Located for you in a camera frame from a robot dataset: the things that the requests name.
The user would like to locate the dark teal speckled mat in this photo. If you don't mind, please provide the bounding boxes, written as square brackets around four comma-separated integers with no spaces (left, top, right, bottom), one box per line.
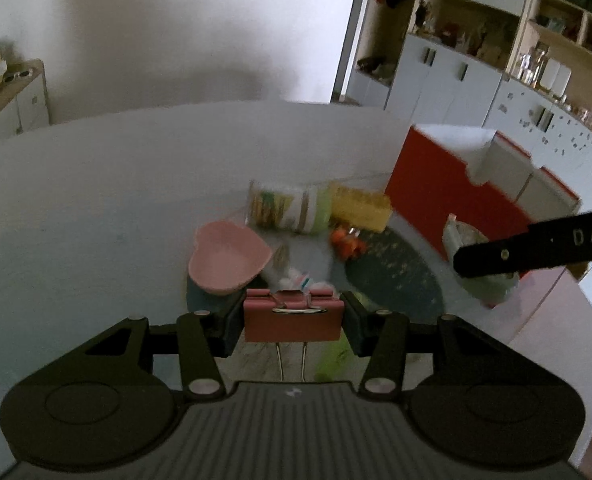
[186,228,445,324]

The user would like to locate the red cardboard storage box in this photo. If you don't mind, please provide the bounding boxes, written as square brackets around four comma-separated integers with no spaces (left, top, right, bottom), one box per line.
[386,125,581,255]

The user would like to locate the pink heart-shaped bowl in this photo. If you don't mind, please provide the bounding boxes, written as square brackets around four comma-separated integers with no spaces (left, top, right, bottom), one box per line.
[187,220,273,296]

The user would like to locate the red toy figure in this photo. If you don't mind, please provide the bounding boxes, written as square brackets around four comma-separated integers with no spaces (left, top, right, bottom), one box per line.
[329,226,367,262]

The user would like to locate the yellow rectangular box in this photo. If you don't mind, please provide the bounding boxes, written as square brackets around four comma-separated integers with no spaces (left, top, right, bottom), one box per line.
[329,183,392,233]

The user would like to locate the white rabbit toy figure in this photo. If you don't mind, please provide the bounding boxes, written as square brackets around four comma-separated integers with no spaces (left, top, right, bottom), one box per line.
[260,244,337,297]

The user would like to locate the green marker pen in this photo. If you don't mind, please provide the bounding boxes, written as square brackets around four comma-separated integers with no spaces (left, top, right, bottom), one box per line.
[313,332,354,382]

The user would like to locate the white side drawer cabinet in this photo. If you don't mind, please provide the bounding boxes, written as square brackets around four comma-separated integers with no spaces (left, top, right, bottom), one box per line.
[0,60,50,142]

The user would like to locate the white sunglasses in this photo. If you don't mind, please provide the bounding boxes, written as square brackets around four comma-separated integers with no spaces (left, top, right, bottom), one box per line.
[3,67,33,84]

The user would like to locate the green lidded snack canister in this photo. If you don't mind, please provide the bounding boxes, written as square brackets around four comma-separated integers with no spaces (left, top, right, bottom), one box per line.
[246,180,332,234]

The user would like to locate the pink binder clip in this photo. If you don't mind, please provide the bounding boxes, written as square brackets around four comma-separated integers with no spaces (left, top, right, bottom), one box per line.
[243,287,345,382]

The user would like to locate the white wall cabinet unit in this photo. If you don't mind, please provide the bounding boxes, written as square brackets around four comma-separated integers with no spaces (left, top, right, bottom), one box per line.
[333,0,592,209]

